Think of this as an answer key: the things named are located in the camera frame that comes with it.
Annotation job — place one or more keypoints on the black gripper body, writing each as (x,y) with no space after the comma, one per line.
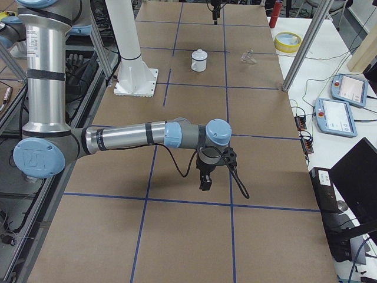
(215,9)
(204,167)

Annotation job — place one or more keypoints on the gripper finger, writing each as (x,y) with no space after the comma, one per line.
(214,17)
(208,182)
(203,182)
(217,17)

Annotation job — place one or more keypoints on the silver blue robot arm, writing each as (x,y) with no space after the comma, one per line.
(48,143)

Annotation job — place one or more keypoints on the white enamel mug blue rim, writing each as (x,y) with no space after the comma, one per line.
(198,65)

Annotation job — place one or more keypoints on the red cylinder tube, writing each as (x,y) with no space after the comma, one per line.
(275,13)

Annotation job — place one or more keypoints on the yellow rimmed bowl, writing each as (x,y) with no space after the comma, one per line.
(287,42)

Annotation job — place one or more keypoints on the orange black adapter near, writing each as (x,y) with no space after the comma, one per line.
(306,140)

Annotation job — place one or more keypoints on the orange black adapter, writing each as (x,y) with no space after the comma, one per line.
(306,140)
(300,119)

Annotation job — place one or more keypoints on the orange black adapter far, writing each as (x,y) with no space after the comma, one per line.
(300,119)

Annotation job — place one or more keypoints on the near blue teach pendant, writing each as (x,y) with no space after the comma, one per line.
(335,117)

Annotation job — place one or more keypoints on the blue teach pendant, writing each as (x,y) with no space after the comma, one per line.
(335,117)
(350,89)

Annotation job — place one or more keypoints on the black computer monitor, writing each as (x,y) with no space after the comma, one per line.
(354,176)

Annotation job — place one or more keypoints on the black desktop box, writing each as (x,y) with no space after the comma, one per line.
(332,212)

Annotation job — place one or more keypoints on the far blue teach pendant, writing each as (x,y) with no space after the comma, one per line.
(350,89)

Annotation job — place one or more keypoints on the wooden plank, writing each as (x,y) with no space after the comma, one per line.
(365,53)

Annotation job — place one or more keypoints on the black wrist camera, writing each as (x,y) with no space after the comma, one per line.
(230,158)

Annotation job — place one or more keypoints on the white pedestal column with base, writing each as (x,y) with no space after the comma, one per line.
(134,78)

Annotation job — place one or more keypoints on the aluminium frame post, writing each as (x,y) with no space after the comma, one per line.
(307,41)

